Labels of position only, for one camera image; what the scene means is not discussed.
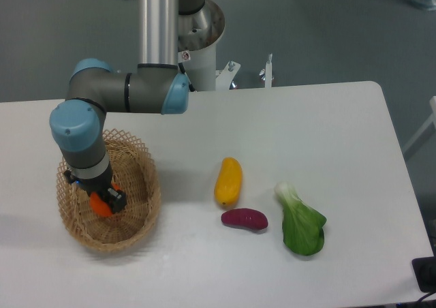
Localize black cable on pedestal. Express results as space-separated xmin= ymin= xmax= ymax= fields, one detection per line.
xmin=177 ymin=62 xmax=198 ymax=93

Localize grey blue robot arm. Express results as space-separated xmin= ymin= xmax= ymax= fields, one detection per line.
xmin=49 ymin=0 xmax=205 ymax=217

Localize white frame at right edge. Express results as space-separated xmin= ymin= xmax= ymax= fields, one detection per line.
xmin=401 ymin=96 xmax=435 ymax=161

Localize woven wicker basket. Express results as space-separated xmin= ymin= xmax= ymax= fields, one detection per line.
xmin=56 ymin=129 xmax=161 ymax=253

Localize black device at table edge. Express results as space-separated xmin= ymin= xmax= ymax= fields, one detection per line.
xmin=411 ymin=256 xmax=435 ymax=292

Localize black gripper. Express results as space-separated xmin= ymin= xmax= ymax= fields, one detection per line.
xmin=63 ymin=170 xmax=127 ymax=214

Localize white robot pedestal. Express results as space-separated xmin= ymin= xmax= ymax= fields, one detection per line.
xmin=178 ymin=0 xmax=240 ymax=91

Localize orange fruit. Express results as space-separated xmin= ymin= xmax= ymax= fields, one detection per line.
xmin=89 ymin=191 xmax=114 ymax=217

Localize yellow mango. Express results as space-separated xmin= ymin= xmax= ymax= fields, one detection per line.
xmin=214 ymin=157 xmax=243 ymax=207

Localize green bok choy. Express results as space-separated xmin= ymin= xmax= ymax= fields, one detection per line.
xmin=274 ymin=182 xmax=327 ymax=256

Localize purple sweet potato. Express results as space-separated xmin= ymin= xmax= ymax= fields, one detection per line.
xmin=221 ymin=208 xmax=268 ymax=232

